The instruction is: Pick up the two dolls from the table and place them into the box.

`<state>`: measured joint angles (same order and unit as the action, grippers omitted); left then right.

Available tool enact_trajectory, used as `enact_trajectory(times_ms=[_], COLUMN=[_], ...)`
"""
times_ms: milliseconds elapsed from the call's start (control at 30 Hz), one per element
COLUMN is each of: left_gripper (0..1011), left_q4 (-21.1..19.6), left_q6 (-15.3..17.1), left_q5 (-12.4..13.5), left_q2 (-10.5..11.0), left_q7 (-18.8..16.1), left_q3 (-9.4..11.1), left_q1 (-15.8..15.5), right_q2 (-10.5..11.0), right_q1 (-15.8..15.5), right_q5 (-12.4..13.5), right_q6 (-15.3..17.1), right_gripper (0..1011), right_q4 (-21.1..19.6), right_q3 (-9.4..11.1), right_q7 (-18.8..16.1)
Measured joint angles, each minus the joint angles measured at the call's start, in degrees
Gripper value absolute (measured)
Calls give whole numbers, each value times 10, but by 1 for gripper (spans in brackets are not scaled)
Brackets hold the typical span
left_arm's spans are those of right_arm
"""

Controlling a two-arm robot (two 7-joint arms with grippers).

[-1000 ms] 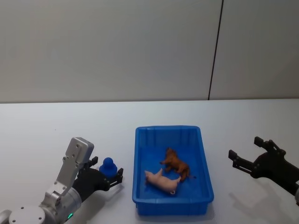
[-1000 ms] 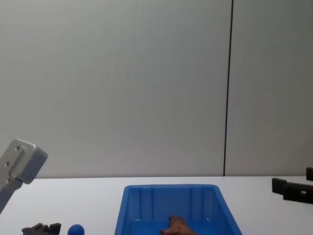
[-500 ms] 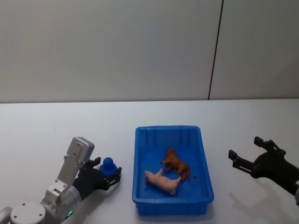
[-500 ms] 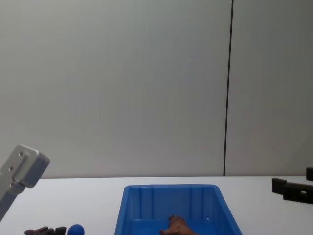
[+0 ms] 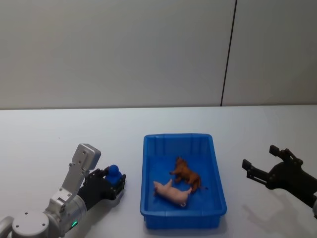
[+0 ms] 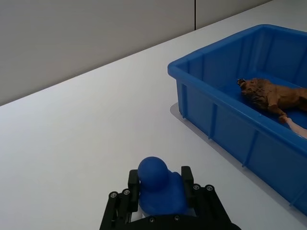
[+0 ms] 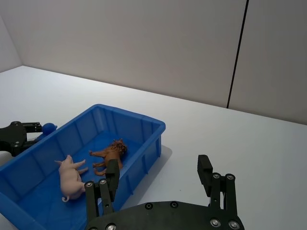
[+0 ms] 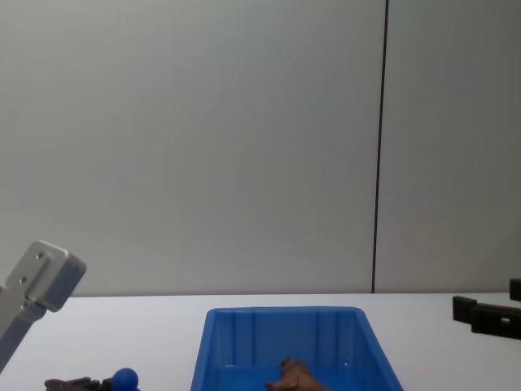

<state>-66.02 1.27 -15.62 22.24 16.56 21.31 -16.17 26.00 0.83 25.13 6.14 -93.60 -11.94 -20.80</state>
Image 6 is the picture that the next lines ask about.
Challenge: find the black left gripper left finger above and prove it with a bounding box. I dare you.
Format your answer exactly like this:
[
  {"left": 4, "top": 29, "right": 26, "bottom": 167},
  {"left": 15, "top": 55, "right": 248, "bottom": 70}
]
[{"left": 99, "top": 169, "right": 141, "bottom": 230}]

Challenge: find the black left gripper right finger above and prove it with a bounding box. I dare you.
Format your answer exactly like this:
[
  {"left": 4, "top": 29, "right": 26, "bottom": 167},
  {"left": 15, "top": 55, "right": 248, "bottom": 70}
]
[{"left": 181, "top": 165, "right": 232, "bottom": 225}]

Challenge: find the blue rubber duck toy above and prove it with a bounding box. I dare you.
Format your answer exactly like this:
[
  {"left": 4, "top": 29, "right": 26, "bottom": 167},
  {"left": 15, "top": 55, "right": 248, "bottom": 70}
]
[{"left": 137, "top": 156, "right": 189, "bottom": 215}]

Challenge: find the blue plastic bin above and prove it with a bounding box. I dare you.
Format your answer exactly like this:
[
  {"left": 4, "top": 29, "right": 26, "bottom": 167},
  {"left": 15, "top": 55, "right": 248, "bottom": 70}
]
[{"left": 167, "top": 23, "right": 307, "bottom": 214}]

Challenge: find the pale pink toy piece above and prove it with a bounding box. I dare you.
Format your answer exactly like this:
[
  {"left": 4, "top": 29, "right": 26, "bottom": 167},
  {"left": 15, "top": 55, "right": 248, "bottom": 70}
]
[{"left": 286, "top": 117, "right": 307, "bottom": 139}]

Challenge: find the brown lion toy figure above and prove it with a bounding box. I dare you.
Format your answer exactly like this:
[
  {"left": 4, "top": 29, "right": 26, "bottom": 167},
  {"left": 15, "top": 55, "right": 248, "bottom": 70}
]
[{"left": 237, "top": 78, "right": 307, "bottom": 123}]

